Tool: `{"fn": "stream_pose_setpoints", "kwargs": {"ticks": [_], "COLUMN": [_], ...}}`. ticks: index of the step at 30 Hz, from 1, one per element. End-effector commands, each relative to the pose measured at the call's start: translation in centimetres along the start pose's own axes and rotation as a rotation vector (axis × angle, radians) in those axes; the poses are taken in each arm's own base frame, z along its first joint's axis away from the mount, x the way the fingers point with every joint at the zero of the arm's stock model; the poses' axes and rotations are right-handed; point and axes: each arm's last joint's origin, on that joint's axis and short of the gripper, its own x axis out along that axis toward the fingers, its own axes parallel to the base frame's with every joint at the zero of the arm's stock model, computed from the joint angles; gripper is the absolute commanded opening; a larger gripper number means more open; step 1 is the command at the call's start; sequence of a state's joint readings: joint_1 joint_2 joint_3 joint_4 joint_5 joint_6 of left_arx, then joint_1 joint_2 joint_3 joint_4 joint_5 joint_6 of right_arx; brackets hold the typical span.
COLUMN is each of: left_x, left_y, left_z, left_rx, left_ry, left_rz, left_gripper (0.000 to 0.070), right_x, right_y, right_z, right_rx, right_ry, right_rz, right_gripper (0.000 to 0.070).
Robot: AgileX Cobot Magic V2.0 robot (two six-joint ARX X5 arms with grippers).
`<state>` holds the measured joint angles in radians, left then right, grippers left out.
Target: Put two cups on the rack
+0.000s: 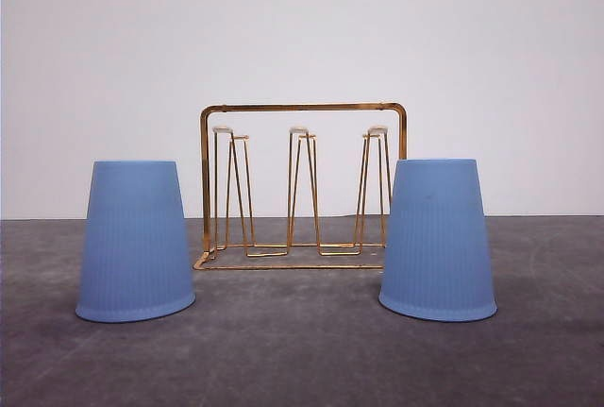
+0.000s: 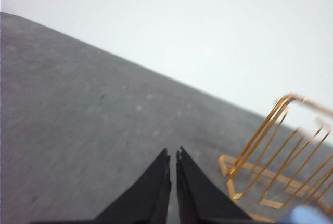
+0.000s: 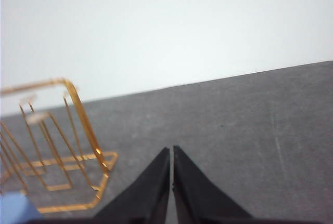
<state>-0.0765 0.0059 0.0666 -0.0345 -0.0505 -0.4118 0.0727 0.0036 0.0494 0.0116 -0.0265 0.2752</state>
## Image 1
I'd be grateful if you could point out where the blue ribbed plastic cup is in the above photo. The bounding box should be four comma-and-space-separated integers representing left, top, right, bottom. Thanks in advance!
378, 159, 497, 322
75, 161, 195, 322

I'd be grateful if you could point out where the gold wire cup rack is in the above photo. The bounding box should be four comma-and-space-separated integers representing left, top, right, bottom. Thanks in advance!
193, 102, 408, 270

